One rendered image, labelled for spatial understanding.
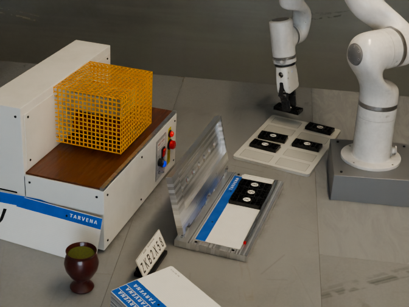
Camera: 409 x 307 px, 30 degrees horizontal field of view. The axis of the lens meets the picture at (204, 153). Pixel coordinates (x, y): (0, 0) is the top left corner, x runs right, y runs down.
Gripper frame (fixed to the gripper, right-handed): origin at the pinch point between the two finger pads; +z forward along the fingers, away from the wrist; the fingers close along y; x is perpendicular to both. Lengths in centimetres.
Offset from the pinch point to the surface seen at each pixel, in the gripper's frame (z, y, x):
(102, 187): -13, -105, 7
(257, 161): 8.2, -34.9, -2.2
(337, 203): 16, -45, -33
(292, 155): 9.9, -24.1, -10.1
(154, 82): -5, 8, 63
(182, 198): -3, -88, -5
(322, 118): 10.4, 13.5, -7.2
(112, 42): 4, 107, 155
